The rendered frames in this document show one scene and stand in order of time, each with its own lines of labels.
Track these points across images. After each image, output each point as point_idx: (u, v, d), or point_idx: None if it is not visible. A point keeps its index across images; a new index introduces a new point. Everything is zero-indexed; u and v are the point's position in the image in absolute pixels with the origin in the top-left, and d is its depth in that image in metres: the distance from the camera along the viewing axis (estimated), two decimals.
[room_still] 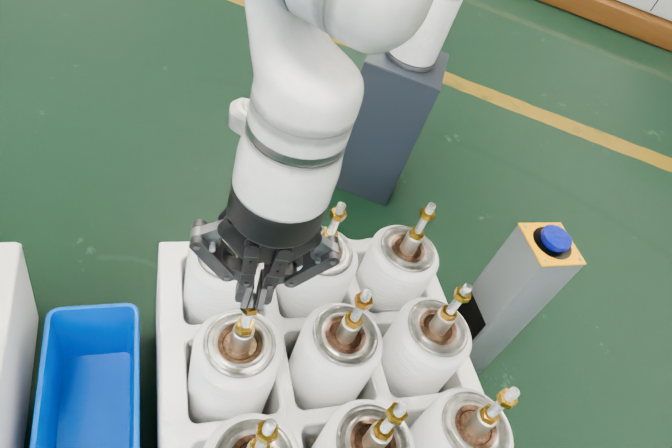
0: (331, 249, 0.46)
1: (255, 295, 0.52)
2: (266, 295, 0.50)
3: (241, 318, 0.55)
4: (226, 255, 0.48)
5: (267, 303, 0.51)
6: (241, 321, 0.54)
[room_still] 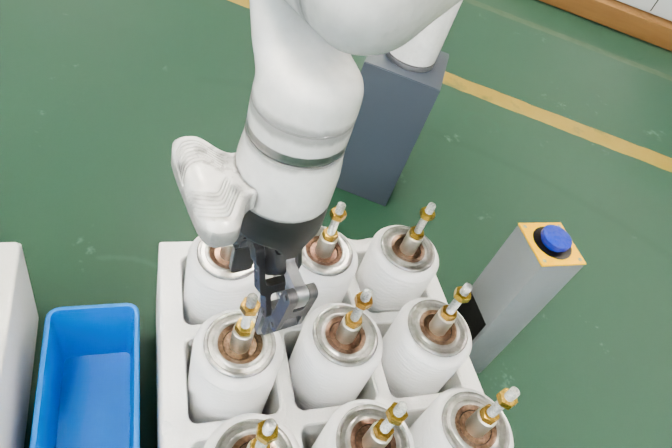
0: None
1: (246, 298, 0.52)
2: (248, 249, 0.52)
3: (240, 329, 0.54)
4: (278, 318, 0.44)
5: (245, 256, 0.53)
6: (247, 326, 0.54)
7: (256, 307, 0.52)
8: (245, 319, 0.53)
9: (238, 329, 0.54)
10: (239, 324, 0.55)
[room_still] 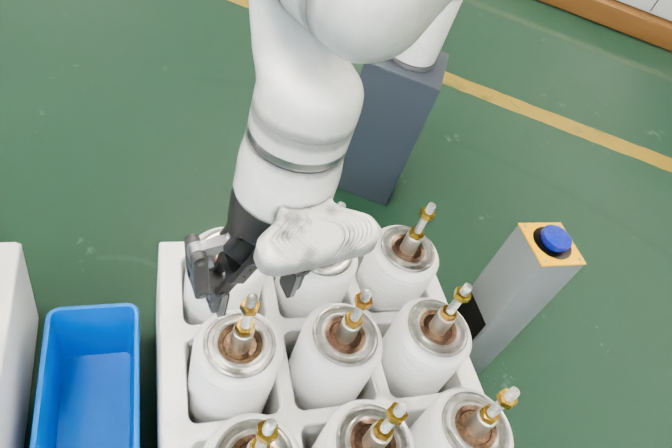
0: (202, 240, 0.42)
1: (246, 298, 0.52)
2: None
3: (240, 329, 0.54)
4: None
5: (208, 298, 0.50)
6: (247, 326, 0.54)
7: (256, 307, 0.52)
8: (245, 319, 0.53)
9: (238, 329, 0.54)
10: (239, 324, 0.55)
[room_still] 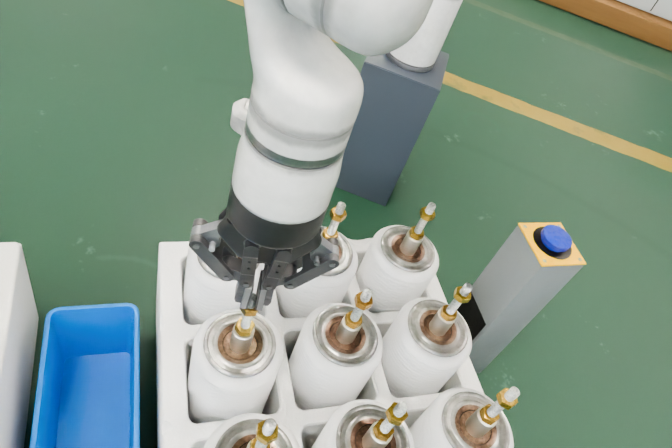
0: (331, 251, 0.46)
1: None
2: (266, 296, 0.50)
3: (240, 329, 0.54)
4: (226, 255, 0.48)
5: (267, 304, 0.51)
6: (247, 326, 0.54)
7: None
8: (245, 319, 0.53)
9: (238, 329, 0.54)
10: (239, 324, 0.55)
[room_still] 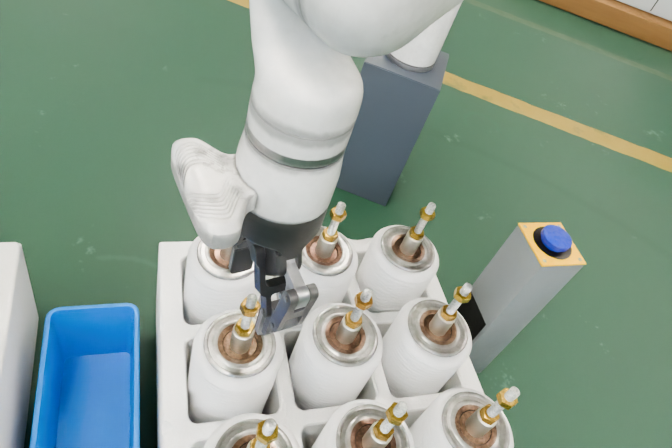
0: None
1: (253, 304, 0.51)
2: (248, 250, 0.52)
3: (252, 326, 0.55)
4: (279, 319, 0.44)
5: (245, 256, 0.54)
6: (249, 319, 0.55)
7: None
8: (252, 316, 0.54)
9: (252, 328, 0.55)
10: (247, 329, 0.55)
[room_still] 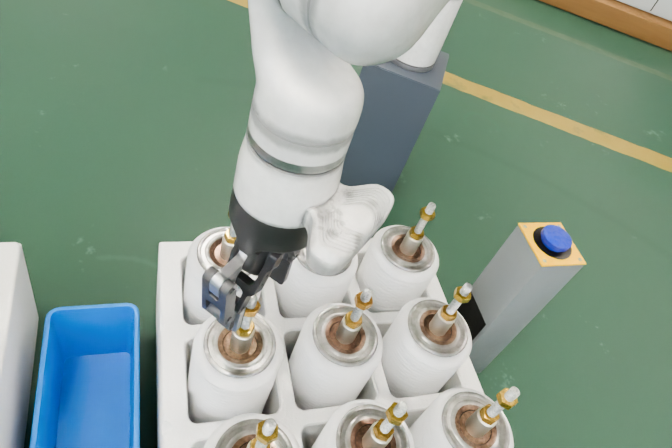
0: (220, 269, 0.41)
1: (253, 304, 0.51)
2: None
3: (252, 326, 0.55)
4: None
5: (218, 319, 0.49)
6: (249, 319, 0.55)
7: None
8: (252, 316, 0.54)
9: (252, 328, 0.55)
10: (247, 329, 0.55)
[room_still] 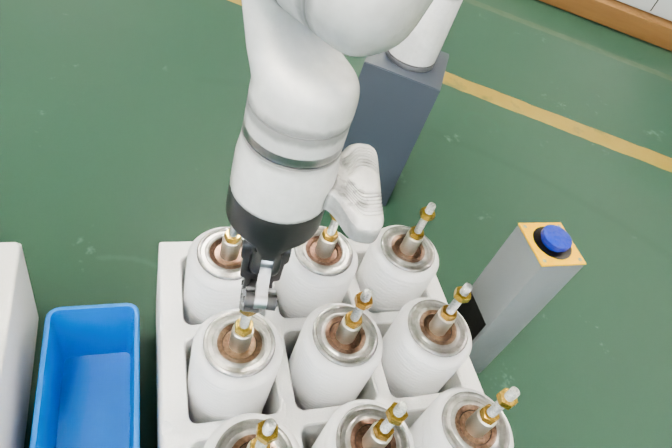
0: (255, 292, 0.42)
1: None
2: None
3: (242, 330, 0.54)
4: None
5: (243, 308, 0.50)
6: (248, 325, 0.55)
7: None
8: (246, 319, 0.53)
9: (240, 331, 0.54)
10: (239, 326, 0.55)
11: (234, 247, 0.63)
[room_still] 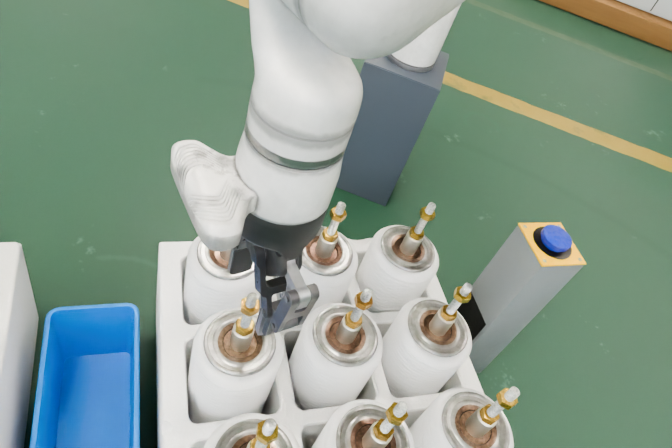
0: None
1: (253, 294, 0.52)
2: (247, 251, 0.53)
3: (239, 319, 0.55)
4: (280, 319, 0.44)
5: (244, 257, 0.54)
6: (240, 322, 0.55)
7: (246, 307, 0.52)
8: None
9: (240, 317, 0.56)
10: None
11: None
